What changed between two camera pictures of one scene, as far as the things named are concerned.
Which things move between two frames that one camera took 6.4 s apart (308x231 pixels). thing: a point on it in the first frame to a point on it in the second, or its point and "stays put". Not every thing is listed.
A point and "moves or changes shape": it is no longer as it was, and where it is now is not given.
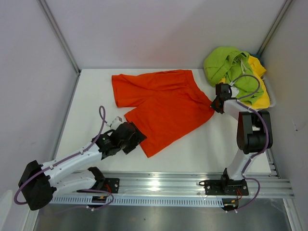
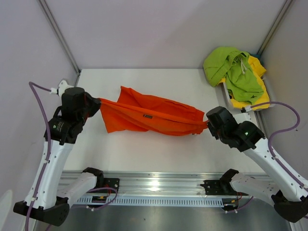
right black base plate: (225, 187) stays put
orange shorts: (166, 104) moves or changes shape
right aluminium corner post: (275, 26) stays put
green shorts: (235, 66) stays put
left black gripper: (137, 137) to (96, 104)
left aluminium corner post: (60, 34) stays put
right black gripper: (212, 104) to (213, 131)
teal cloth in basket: (256, 55) stays put
